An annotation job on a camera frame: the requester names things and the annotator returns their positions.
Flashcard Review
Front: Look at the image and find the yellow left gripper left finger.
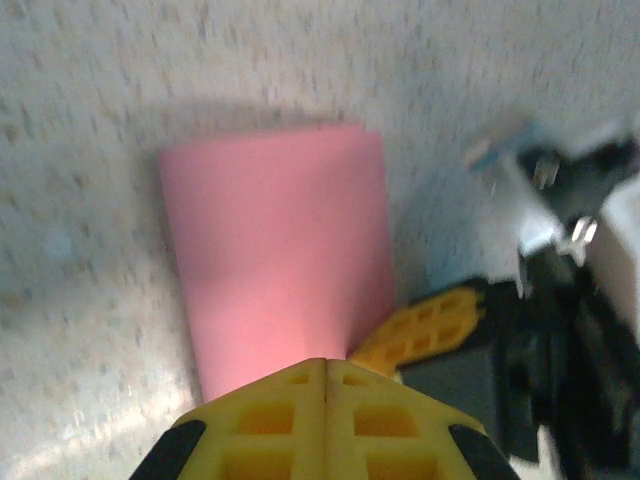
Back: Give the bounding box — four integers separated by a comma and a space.
128, 357, 329, 480

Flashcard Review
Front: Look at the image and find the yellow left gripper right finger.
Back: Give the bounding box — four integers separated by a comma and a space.
325, 357, 522, 480

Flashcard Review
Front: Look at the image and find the pink cloth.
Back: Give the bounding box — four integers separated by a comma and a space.
157, 123, 400, 404

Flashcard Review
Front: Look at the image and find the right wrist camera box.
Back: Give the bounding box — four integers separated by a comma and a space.
462, 118, 599, 269

